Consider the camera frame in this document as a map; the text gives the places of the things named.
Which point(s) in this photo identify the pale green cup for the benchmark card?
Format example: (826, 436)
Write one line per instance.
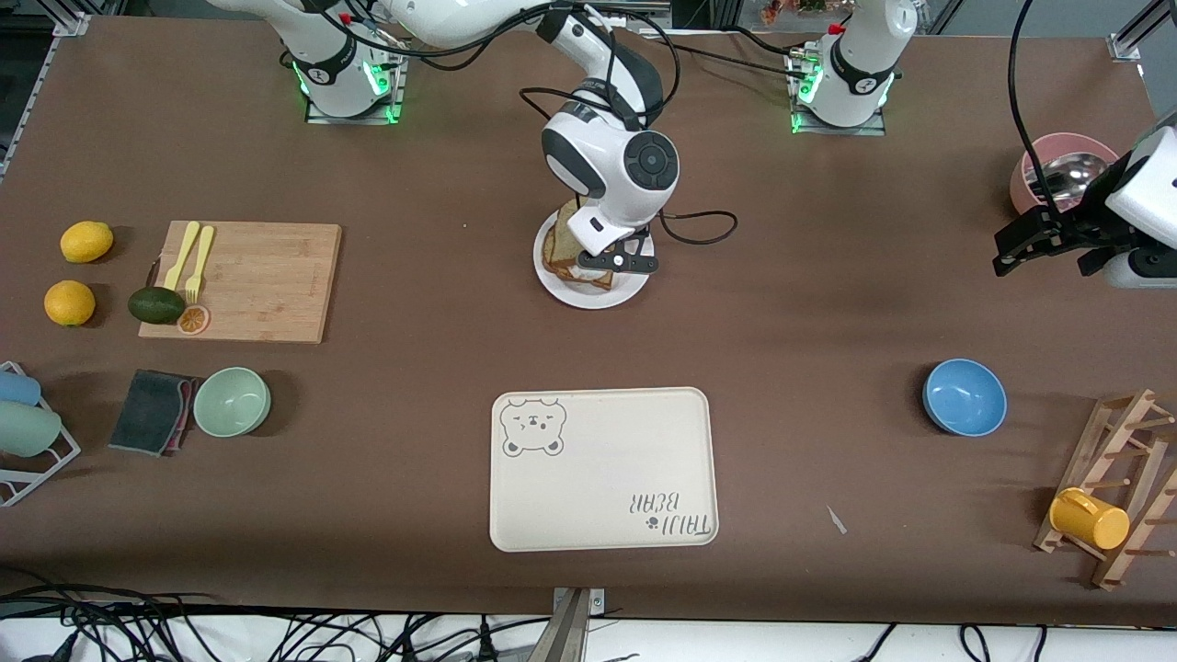
(28, 429)

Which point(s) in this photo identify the light blue cup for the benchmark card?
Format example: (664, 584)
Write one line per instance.
(18, 388)

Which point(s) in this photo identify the wooden cutting board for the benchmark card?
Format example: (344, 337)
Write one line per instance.
(267, 276)

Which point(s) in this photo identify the dark green avocado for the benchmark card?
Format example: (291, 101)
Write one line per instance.
(156, 305)

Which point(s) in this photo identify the cream bear print tray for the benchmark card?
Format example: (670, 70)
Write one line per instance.
(598, 478)

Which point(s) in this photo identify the plain seeded bread slice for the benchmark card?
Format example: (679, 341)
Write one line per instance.
(572, 241)

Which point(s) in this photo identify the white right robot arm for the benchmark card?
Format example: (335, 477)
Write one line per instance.
(607, 147)

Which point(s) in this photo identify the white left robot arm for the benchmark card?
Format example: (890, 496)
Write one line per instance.
(860, 64)

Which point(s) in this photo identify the pink bowl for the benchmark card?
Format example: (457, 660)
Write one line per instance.
(1071, 142)

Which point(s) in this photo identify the blue bowl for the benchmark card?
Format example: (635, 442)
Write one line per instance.
(965, 397)

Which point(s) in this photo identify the grey metal camera mount bracket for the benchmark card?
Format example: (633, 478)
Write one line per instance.
(577, 602)

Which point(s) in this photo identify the toast slice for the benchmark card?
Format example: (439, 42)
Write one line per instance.
(593, 282)

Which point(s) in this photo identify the aluminium frame profile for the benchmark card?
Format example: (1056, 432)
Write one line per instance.
(1126, 46)

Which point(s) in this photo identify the round white plate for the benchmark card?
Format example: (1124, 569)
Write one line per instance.
(588, 299)

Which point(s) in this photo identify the yellow plastic fork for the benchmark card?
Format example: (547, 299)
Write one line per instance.
(202, 253)

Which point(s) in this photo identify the grey metal background box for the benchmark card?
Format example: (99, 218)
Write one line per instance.
(653, 11)

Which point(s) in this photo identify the round yellow citrus fruit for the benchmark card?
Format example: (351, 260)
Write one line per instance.
(70, 303)

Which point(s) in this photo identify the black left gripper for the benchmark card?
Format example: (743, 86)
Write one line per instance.
(1085, 223)

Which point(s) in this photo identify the orange fruit slice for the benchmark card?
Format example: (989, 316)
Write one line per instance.
(193, 320)

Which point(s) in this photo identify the grey folded cloth pink lining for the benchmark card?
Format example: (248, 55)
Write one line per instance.
(147, 414)

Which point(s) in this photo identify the aluminium corner bracket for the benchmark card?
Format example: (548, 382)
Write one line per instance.
(74, 26)

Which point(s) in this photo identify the pale green bowl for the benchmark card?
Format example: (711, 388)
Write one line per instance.
(232, 403)

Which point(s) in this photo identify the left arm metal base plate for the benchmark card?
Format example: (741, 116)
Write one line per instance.
(874, 129)

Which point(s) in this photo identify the large metal spoon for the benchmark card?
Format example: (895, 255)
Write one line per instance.
(1080, 170)

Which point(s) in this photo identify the small white tape scrap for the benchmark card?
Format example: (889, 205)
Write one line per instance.
(835, 519)

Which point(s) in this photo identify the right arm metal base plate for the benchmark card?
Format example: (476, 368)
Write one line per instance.
(399, 92)

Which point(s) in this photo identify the yellow plastic mug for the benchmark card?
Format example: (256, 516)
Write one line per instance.
(1094, 524)

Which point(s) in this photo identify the yellow plastic knife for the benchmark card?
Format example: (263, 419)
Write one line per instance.
(181, 256)

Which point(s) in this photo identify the yellow lemon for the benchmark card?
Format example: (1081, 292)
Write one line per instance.
(87, 242)

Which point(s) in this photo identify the wooden peg drying rack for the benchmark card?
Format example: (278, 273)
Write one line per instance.
(1080, 460)

